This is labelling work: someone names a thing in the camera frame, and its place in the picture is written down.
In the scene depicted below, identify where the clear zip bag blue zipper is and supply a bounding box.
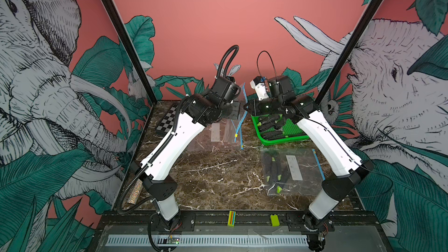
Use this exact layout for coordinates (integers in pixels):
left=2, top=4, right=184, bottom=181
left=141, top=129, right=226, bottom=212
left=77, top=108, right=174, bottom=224
left=260, top=148, right=324, bottom=196

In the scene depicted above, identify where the black frame post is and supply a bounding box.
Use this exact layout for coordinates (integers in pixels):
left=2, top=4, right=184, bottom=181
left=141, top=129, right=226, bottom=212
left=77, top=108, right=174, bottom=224
left=315, top=0, right=383, bottom=105
left=101, top=0, right=158, bottom=105

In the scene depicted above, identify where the left black frame post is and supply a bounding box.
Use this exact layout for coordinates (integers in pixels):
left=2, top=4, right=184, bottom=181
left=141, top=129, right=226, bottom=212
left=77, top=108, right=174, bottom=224
left=101, top=0, right=158, bottom=105

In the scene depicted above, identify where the left black corrugated cable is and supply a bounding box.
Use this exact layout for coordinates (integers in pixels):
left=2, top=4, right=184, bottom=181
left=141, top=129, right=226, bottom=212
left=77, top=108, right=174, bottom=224
left=116, top=44, right=240, bottom=215

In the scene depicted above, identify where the green small block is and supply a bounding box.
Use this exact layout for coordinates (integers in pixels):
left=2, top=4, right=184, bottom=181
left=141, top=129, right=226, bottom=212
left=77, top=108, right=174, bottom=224
left=270, top=214, right=280, bottom=227

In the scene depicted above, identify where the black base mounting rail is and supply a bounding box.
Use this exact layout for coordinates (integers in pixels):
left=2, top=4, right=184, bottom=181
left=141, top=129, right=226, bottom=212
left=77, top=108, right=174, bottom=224
left=99, top=209, right=337, bottom=233

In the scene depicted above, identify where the white perforated rail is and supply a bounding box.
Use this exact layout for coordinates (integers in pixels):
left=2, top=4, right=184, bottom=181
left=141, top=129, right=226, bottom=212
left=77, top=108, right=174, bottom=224
left=105, top=234, right=308, bottom=247

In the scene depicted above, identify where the green plastic basket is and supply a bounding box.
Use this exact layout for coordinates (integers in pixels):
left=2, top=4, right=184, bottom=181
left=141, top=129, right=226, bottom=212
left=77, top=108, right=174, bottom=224
left=251, top=114, right=310, bottom=146

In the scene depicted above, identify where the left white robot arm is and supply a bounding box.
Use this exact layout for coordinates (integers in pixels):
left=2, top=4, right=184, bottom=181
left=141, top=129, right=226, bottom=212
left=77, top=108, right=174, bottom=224
left=129, top=77, right=241, bottom=222

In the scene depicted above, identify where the right black frame post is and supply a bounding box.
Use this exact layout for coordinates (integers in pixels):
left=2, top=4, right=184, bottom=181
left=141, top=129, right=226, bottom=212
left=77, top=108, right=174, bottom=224
left=315, top=0, right=383, bottom=105

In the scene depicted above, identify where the striped colour block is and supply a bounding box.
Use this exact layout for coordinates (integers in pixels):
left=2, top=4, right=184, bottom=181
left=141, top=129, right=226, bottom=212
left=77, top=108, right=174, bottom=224
left=227, top=211, right=236, bottom=227

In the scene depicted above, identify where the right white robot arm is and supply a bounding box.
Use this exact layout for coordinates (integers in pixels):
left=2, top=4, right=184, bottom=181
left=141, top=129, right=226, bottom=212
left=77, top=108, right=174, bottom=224
left=244, top=75, right=374, bottom=228

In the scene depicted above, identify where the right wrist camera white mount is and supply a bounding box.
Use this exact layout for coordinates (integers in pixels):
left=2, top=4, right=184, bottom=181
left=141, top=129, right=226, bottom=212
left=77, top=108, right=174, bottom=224
left=250, top=76, right=269, bottom=100

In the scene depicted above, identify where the eggplant in basket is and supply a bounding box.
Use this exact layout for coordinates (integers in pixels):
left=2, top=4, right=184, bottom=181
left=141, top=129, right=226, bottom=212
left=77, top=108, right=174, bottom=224
left=257, top=114, right=286, bottom=130
left=261, top=130, right=288, bottom=141

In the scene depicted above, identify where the black white checkerboard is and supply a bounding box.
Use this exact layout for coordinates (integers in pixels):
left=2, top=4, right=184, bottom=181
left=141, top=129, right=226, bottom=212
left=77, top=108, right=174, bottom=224
left=155, top=102, right=178, bottom=137

